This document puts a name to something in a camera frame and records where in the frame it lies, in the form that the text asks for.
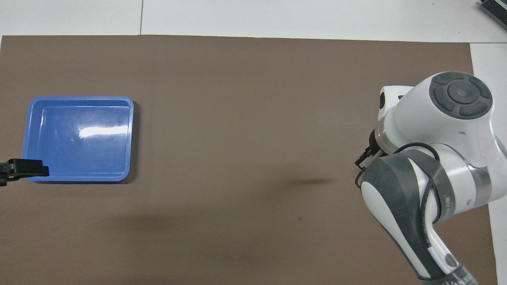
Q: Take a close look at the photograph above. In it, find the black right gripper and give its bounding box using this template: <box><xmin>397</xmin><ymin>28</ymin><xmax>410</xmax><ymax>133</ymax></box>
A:
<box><xmin>368</xmin><ymin>129</ymin><xmax>384</xmax><ymax>157</ymax></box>

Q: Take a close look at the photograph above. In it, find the blue plastic tray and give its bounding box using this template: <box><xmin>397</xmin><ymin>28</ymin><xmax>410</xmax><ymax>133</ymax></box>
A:
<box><xmin>23</xmin><ymin>96</ymin><xmax>134</xmax><ymax>183</ymax></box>

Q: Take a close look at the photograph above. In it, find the brown table mat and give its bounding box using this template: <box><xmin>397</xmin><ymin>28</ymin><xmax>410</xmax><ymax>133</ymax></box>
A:
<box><xmin>0</xmin><ymin>35</ymin><xmax>497</xmax><ymax>285</ymax></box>

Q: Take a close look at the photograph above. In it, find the grey ribbed device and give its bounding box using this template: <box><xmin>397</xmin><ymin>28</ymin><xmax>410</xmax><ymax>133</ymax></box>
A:
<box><xmin>478</xmin><ymin>0</ymin><xmax>507</xmax><ymax>30</ymax></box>

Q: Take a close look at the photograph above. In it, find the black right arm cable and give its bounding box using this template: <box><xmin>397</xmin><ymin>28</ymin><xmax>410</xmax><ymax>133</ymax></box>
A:
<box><xmin>355</xmin><ymin>142</ymin><xmax>442</xmax><ymax>223</ymax></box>

